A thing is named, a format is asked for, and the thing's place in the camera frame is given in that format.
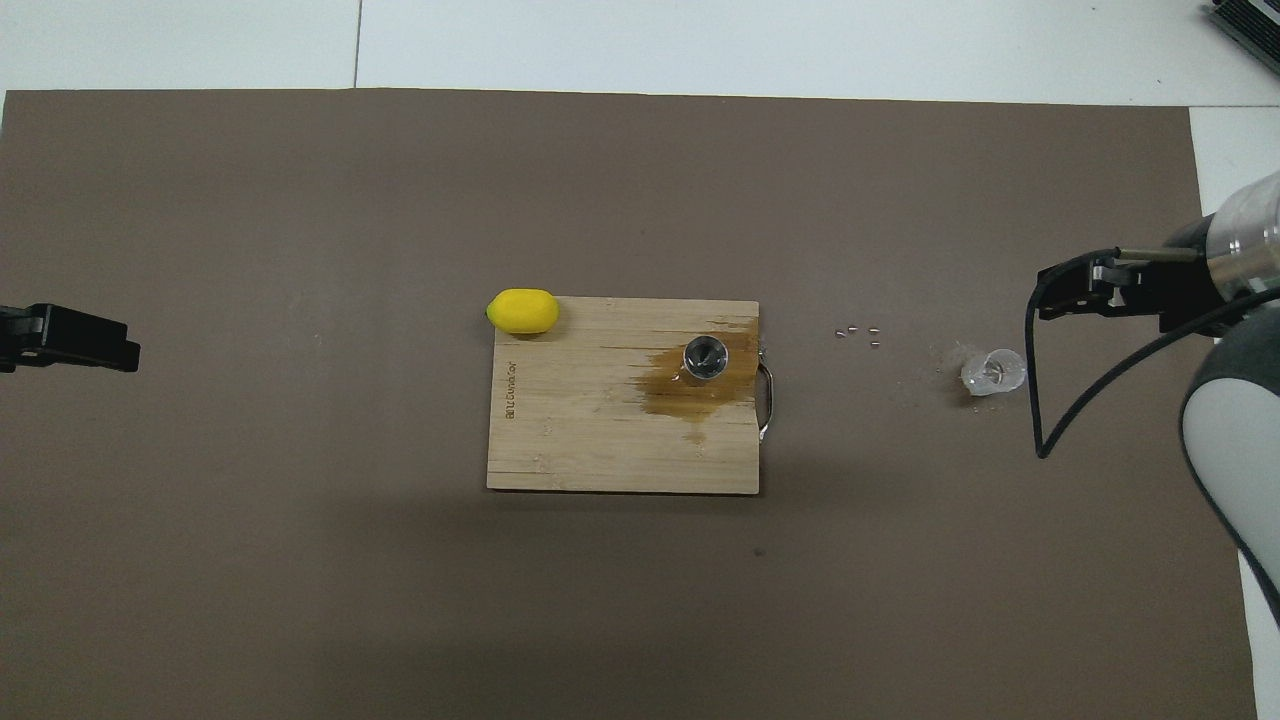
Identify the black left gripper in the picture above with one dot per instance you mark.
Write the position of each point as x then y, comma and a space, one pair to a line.
15, 345

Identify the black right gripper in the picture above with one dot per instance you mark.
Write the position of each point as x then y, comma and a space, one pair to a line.
1185, 290

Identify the clear plastic cup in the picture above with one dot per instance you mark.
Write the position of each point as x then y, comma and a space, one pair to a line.
993, 370

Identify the grey ribbed device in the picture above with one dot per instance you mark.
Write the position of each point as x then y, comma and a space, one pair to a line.
1250, 20

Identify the brown table mat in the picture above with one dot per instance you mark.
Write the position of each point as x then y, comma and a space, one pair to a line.
300, 600

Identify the yellow lemon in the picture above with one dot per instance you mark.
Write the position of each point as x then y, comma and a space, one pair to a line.
522, 311

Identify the stained wooden cutting board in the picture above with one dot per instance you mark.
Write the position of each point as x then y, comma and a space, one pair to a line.
580, 430

